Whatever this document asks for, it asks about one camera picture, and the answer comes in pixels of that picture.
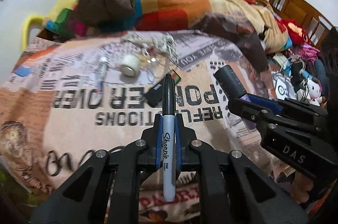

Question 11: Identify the black Sharpie marker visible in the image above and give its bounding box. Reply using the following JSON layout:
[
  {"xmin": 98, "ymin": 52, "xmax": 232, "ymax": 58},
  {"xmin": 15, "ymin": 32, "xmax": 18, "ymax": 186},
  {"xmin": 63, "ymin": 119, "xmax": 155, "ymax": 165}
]
[{"xmin": 162, "ymin": 73, "xmax": 176, "ymax": 202}]

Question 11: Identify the purple tube with black cap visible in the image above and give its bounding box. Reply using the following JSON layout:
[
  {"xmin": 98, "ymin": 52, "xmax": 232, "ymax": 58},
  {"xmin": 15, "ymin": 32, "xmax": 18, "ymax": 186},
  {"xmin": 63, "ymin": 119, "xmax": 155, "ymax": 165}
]
[{"xmin": 214, "ymin": 65, "xmax": 250, "ymax": 102}]

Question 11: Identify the black trainer card box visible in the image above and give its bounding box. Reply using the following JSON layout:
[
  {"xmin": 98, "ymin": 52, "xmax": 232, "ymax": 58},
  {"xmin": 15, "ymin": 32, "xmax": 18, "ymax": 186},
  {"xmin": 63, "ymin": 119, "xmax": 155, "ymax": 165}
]
[{"xmin": 144, "ymin": 70, "xmax": 181, "ymax": 107}]

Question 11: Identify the white squeezed tube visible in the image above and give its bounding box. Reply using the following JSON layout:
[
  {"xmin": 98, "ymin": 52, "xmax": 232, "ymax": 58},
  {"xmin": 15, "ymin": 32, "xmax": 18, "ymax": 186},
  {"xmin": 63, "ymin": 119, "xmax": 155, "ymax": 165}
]
[{"xmin": 95, "ymin": 56, "xmax": 109, "ymax": 93}]

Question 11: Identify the white dog plush toy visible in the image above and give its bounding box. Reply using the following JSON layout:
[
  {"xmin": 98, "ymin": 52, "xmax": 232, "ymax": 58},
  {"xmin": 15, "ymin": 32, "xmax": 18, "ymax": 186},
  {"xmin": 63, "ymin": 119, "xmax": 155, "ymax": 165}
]
[{"xmin": 306, "ymin": 77, "xmax": 326, "ymax": 106}]

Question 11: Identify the dark brown cloth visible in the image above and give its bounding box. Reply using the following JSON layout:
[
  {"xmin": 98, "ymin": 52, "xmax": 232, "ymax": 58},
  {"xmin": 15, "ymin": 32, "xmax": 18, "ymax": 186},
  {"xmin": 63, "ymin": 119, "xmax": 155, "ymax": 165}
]
[{"xmin": 192, "ymin": 13, "xmax": 268, "ymax": 73}]

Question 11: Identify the red plush toy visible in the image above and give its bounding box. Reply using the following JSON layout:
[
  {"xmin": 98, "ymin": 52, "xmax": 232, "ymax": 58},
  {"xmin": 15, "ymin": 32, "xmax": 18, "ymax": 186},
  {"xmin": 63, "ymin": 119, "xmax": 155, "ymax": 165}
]
[{"xmin": 280, "ymin": 18, "xmax": 309, "ymax": 45}]

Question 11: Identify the white tape roll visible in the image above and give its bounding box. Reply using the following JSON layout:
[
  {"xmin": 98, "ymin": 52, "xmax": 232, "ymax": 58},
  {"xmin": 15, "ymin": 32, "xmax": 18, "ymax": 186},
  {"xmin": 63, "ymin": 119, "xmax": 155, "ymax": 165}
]
[{"xmin": 120, "ymin": 54, "xmax": 140, "ymax": 77}]

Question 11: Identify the wooden headboard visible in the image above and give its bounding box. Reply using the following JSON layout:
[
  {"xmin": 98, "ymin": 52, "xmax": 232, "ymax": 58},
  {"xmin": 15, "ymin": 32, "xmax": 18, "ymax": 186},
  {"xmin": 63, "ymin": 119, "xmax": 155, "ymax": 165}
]
[{"xmin": 269, "ymin": 0, "xmax": 333, "ymax": 49}]

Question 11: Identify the printed newspaper pattern blanket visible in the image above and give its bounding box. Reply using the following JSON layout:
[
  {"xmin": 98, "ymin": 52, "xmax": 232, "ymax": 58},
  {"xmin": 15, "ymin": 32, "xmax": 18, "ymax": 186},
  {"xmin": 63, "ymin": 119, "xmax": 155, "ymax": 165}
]
[{"xmin": 1, "ymin": 31, "xmax": 301, "ymax": 222}]

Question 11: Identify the colourful patchwork blanket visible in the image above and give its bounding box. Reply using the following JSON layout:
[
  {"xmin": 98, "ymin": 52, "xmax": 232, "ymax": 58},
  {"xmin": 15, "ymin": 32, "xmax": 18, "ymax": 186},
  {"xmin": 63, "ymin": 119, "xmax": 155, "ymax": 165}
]
[{"xmin": 43, "ymin": 0, "xmax": 289, "ymax": 53}]

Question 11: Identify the tangled white string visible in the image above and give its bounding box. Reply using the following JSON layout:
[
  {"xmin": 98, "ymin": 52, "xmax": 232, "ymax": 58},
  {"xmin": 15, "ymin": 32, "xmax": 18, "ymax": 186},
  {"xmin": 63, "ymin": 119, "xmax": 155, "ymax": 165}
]
[{"xmin": 124, "ymin": 32, "xmax": 181, "ymax": 66}]

